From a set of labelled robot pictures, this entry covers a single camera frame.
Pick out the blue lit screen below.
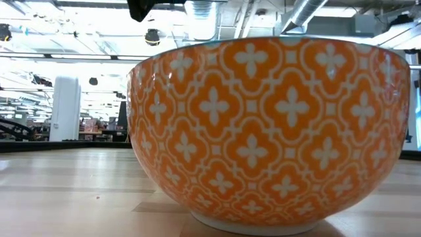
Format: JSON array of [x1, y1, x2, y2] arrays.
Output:
[[414, 97, 421, 151]]

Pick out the long ceiling light bar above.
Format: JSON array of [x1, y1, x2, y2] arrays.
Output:
[[0, 51, 146, 62]]

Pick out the red boxes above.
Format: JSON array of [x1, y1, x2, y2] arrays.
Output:
[[83, 118, 100, 133]]

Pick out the silver smooth ventilation duct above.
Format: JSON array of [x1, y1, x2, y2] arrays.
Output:
[[279, 0, 330, 36]]

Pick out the silver ribbed ventilation duct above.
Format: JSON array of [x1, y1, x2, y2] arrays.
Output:
[[183, 0, 220, 42]]

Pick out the black background monitor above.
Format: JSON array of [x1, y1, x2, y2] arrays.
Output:
[[117, 100, 130, 131]]

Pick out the bowl teal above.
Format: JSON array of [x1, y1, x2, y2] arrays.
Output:
[[126, 36, 412, 237]]

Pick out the black ceiling dome camera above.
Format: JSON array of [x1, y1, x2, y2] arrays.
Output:
[[144, 28, 161, 47]]

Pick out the white pillar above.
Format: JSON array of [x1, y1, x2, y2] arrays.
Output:
[[49, 76, 82, 143]]

